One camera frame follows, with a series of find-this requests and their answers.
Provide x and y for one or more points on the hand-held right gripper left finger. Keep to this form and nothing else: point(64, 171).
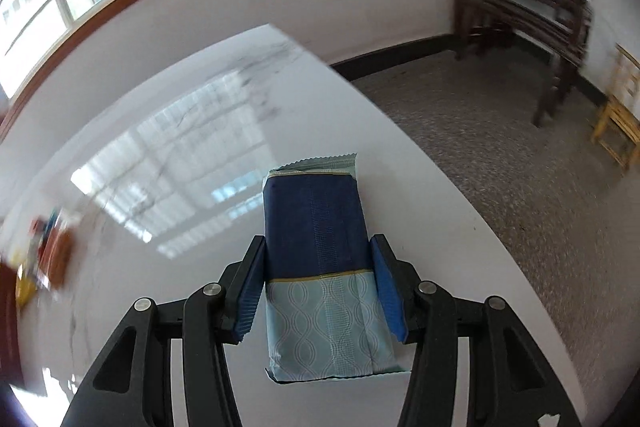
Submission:
point(249, 299)

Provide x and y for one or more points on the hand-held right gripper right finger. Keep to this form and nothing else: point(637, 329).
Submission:
point(388, 294)

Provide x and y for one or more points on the navy and pale blue snack packet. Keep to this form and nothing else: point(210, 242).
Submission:
point(315, 227)

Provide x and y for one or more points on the yellow snack packet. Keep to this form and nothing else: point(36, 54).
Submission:
point(26, 291)

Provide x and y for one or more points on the brown wooden cabinet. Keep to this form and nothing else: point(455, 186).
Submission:
point(9, 322)

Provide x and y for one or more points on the yellow wooden chair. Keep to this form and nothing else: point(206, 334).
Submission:
point(615, 117)

